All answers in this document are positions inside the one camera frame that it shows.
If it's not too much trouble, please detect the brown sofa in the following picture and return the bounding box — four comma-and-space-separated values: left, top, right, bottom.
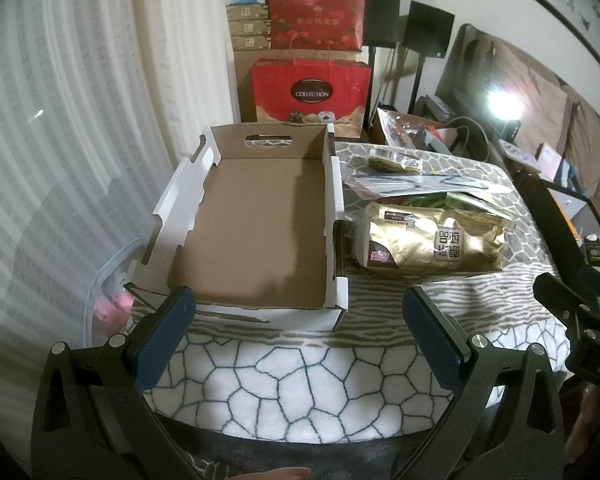
472, 35, 600, 206

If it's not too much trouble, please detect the open cardboard clutter box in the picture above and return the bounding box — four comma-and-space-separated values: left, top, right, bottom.
375, 107, 486, 158

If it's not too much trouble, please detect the red paper gift bag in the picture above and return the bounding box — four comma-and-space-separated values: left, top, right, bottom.
252, 57, 372, 138

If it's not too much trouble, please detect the clear plastic storage bin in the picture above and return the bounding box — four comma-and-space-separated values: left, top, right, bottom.
82, 240, 148, 356

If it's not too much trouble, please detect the pink and white box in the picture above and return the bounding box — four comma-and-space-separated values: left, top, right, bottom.
532, 142, 563, 181

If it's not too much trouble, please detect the small tan snack packet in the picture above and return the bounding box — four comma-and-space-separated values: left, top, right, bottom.
367, 147, 423, 173

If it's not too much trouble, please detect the white power strip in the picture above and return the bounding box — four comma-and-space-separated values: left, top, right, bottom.
497, 139, 538, 168

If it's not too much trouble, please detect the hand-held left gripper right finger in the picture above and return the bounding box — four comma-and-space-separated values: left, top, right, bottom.
401, 285, 566, 480

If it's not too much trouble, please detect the black flat screen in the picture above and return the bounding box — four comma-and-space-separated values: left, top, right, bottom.
436, 22, 486, 116

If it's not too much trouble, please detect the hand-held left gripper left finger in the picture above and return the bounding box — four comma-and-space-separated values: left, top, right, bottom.
30, 285, 201, 480

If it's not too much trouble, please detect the black desk frame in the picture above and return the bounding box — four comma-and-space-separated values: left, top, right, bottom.
512, 167, 593, 283

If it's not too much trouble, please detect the gold foil snack bag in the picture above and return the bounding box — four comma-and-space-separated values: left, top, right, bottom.
352, 201, 506, 276

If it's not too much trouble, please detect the printed packet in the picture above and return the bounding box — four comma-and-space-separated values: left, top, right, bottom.
445, 192, 518, 231

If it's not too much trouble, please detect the clear bag with red items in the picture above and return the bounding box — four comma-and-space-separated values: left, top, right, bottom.
377, 107, 431, 148

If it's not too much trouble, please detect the bright lamp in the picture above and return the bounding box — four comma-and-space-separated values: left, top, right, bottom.
485, 87, 523, 121

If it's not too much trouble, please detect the white cable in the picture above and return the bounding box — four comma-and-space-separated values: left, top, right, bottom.
447, 116, 491, 158

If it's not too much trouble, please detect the white curtain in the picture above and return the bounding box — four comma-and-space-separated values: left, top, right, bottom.
0, 0, 241, 361

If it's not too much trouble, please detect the framed wall painting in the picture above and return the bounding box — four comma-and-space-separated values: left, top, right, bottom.
490, 0, 600, 86

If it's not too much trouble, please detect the red gift box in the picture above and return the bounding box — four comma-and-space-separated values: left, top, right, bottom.
267, 0, 367, 52

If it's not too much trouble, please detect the clear plastic bag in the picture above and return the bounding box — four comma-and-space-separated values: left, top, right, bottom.
344, 172, 516, 202

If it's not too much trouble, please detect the dark green carton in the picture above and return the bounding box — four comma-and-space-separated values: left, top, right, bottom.
582, 234, 600, 267

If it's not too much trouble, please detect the white and brown cardboard box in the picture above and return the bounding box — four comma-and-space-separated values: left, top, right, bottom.
124, 124, 350, 332

